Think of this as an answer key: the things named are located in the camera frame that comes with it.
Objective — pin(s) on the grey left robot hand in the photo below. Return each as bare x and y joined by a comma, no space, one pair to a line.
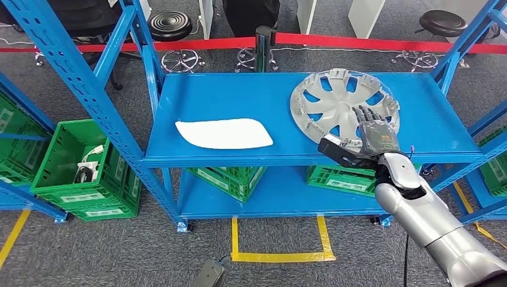
210,275

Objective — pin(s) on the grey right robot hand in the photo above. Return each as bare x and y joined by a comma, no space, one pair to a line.
378,138

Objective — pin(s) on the silver plastic wheel hubcap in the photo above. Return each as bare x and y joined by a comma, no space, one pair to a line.
336,103

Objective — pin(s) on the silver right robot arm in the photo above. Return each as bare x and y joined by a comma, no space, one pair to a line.
427,222

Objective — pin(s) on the white curved plastic part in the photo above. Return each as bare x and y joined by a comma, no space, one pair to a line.
225,134

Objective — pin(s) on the green plastic crate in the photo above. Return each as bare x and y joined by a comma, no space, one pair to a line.
340,184
233,185
20,154
119,206
51,190
495,174

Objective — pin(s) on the yellow floor tape square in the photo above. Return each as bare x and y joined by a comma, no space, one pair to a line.
14,235
277,257

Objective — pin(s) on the red barrier belt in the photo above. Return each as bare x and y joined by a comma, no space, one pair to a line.
356,41
119,46

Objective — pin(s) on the yellow floor tape line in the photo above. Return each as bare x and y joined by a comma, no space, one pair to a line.
461,198

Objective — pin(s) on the black smooth-seat round stool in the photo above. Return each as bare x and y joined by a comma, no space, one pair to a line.
443,23

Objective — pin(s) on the black swivel chair chrome base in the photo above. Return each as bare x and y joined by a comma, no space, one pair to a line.
249,16

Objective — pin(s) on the black ribbed-seat round stool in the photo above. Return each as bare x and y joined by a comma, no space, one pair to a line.
169,25

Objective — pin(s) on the black stanchion post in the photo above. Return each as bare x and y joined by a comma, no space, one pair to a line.
262,47

